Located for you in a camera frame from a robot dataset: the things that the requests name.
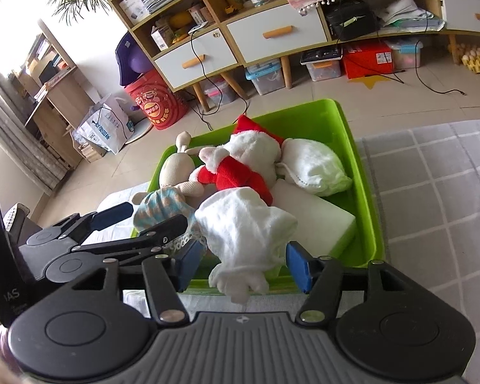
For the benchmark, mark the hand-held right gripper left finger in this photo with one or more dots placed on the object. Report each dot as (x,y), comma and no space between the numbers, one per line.
(190,266)

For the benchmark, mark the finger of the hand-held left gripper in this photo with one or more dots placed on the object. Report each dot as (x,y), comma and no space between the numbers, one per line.
(156,230)
(112,215)

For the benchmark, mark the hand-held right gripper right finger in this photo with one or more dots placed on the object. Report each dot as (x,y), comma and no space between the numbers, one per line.
(298,266)

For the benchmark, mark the large white foam block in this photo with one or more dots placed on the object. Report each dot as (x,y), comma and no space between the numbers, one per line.
(320,220)

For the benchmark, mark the beige knitted bunny doll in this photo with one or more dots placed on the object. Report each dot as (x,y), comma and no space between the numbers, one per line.
(176,172)

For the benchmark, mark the white towel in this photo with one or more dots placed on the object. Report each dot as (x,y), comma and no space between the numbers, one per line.
(316,166)
(244,228)

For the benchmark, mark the green plastic bin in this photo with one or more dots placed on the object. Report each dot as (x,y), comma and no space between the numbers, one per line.
(356,192)

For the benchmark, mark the white plush toy red hat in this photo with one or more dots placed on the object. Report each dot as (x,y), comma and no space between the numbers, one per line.
(248,152)

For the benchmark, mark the white paper shopping bag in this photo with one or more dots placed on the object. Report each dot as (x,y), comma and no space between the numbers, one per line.
(104,126)

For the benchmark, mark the white round stand base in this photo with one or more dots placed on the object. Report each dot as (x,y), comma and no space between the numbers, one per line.
(140,130)

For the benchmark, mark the grey curtain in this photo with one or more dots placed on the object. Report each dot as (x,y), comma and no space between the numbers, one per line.
(20,136)

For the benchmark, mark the red printed bucket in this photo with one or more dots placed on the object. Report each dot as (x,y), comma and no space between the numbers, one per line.
(156,102)

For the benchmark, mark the wooden desk with shelves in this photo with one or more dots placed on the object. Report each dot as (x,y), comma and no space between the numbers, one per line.
(52,96)

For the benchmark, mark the grey checked blanket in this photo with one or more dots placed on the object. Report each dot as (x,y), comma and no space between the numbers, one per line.
(436,208)

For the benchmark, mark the clear storage box pink contents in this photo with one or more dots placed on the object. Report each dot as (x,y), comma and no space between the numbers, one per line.
(220,92)

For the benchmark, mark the purple bag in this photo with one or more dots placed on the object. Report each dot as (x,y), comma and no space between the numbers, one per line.
(134,58)

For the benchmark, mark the small white carton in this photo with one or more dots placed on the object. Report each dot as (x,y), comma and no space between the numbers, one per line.
(162,36)

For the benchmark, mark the clear storage box blue lid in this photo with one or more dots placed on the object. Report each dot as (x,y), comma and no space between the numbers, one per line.
(266,78)

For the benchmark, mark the yellow star floor sticker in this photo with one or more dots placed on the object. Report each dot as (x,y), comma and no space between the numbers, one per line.
(370,80)

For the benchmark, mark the clear storage box dark lid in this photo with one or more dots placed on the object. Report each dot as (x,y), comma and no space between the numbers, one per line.
(322,64)

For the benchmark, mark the yellow round object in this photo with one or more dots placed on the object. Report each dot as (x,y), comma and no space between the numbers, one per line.
(180,20)

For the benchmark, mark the white appliance box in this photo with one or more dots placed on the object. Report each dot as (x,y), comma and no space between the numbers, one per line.
(134,6)

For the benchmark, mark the wooden shelf cabinet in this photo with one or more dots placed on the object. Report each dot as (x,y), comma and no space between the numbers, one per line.
(220,24)

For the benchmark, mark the red cardboard box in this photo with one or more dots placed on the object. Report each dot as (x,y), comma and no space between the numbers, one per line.
(368,60)

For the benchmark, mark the clear storage box pastel contents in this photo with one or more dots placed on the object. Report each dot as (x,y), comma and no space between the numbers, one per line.
(408,54)

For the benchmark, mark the black bag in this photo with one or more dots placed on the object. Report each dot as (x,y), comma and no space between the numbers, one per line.
(350,18)

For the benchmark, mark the curved wooden tv stand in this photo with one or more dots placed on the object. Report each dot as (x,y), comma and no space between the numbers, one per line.
(428,28)

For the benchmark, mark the yellow egg tray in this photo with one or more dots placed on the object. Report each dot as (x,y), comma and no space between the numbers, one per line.
(478,59)

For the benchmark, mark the pile of papers and cloths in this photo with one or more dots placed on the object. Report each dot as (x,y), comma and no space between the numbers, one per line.
(408,12)

